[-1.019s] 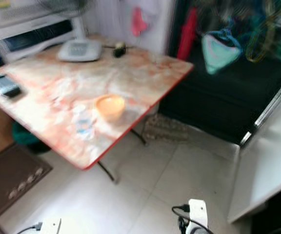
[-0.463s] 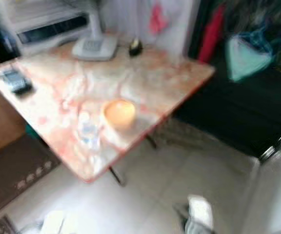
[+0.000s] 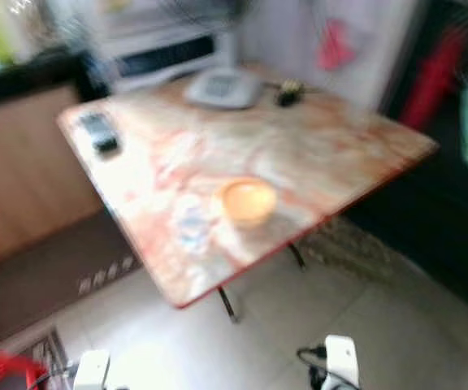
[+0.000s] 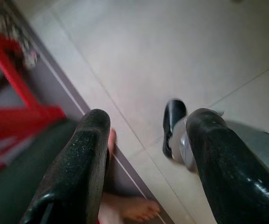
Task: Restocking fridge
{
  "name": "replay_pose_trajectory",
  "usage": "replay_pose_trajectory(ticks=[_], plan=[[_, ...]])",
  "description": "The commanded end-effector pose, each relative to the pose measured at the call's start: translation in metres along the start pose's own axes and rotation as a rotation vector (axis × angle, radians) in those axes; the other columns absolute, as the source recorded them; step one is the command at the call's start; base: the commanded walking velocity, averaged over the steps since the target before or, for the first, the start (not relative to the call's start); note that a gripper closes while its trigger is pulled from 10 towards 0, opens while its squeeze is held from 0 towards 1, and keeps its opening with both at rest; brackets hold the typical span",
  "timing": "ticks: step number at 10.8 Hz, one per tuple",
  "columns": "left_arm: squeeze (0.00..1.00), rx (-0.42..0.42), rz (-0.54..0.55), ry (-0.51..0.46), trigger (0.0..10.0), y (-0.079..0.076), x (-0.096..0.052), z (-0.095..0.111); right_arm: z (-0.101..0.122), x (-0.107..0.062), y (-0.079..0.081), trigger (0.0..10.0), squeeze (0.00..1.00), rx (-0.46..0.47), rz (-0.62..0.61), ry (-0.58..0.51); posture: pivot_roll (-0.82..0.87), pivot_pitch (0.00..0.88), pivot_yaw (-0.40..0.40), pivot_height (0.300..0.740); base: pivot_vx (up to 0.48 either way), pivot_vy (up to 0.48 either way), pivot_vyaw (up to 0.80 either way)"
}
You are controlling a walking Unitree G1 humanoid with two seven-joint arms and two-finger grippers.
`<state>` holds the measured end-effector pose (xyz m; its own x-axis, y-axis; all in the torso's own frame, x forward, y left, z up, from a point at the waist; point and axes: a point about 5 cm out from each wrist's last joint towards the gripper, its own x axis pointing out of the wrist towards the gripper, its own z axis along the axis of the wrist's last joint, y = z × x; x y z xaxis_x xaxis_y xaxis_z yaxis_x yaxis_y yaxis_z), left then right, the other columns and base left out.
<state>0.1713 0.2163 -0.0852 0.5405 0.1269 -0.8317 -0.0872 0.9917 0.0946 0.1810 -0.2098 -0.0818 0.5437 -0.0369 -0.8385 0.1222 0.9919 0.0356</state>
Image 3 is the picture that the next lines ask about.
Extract wooden cabinet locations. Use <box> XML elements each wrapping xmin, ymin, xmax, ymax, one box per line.
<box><xmin>0</xmin><ymin>81</ymin><xmax>105</xmax><ymax>269</ymax></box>

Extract brown floor mat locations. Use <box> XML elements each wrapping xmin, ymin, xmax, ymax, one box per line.
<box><xmin>0</xmin><ymin>210</ymin><xmax>144</xmax><ymax>342</ymax></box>

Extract black counter top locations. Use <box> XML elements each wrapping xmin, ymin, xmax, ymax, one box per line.
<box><xmin>0</xmin><ymin>53</ymin><xmax>89</xmax><ymax>106</ymax></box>

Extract black remote control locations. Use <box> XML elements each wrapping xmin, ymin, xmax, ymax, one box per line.
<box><xmin>78</xmin><ymin>111</ymin><xmax>121</xmax><ymax>154</ymax></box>

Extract red plastic stool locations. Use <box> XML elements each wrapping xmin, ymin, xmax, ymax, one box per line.
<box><xmin>0</xmin><ymin>341</ymin><xmax>50</xmax><ymax>390</ymax></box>

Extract white microwave oven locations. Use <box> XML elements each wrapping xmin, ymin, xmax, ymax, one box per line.
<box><xmin>96</xmin><ymin>0</ymin><xmax>239</xmax><ymax>92</ymax></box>

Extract grey kitchen scale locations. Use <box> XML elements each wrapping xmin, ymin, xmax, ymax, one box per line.
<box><xmin>183</xmin><ymin>67</ymin><xmax>263</xmax><ymax>111</ymax></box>

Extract orange round bowl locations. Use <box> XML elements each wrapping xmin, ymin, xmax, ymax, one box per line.
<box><xmin>219</xmin><ymin>177</ymin><xmax>279</xmax><ymax>228</ymax></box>

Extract metal table leg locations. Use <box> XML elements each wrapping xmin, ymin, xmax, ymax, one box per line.
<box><xmin>288</xmin><ymin>242</ymin><xmax>306</xmax><ymax>269</ymax></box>
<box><xmin>218</xmin><ymin>286</ymin><xmax>241</xmax><ymax>323</ymax></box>

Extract small black object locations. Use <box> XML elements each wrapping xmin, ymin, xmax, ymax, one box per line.
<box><xmin>276</xmin><ymin>79</ymin><xmax>306</xmax><ymax>106</ymax></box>

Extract patterned floor mat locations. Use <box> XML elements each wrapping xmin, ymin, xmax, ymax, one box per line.
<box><xmin>299</xmin><ymin>215</ymin><xmax>405</xmax><ymax>281</ymax></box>

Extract pink hanging cloth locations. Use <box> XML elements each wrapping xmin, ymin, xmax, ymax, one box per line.
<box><xmin>315</xmin><ymin>18</ymin><xmax>357</xmax><ymax>70</ymax></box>

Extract tall red object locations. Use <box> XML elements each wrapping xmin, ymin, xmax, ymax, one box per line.
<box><xmin>401</xmin><ymin>28</ymin><xmax>466</xmax><ymax>131</ymax></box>

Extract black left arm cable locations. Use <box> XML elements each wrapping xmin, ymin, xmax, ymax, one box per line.
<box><xmin>27</xmin><ymin>366</ymin><xmax>76</xmax><ymax>390</ymax></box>

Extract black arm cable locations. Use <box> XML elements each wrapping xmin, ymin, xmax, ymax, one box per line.
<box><xmin>27</xmin><ymin>366</ymin><xmax>76</xmax><ymax>390</ymax></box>
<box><xmin>295</xmin><ymin>345</ymin><xmax>328</xmax><ymax>390</ymax></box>

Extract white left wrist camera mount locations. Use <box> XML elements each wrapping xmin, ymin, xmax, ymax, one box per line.
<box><xmin>73</xmin><ymin>349</ymin><xmax>111</xmax><ymax>390</ymax></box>

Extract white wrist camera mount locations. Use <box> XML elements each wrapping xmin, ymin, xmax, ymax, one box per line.
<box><xmin>323</xmin><ymin>335</ymin><xmax>361</xmax><ymax>390</ymax></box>
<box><xmin>73</xmin><ymin>349</ymin><xmax>111</xmax><ymax>390</ymax></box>

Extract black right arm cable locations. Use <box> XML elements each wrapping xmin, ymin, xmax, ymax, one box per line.
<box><xmin>295</xmin><ymin>345</ymin><xmax>328</xmax><ymax>390</ymax></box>

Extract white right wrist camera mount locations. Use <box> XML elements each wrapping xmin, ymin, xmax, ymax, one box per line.
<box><xmin>323</xmin><ymin>335</ymin><xmax>361</xmax><ymax>390</ymax></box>

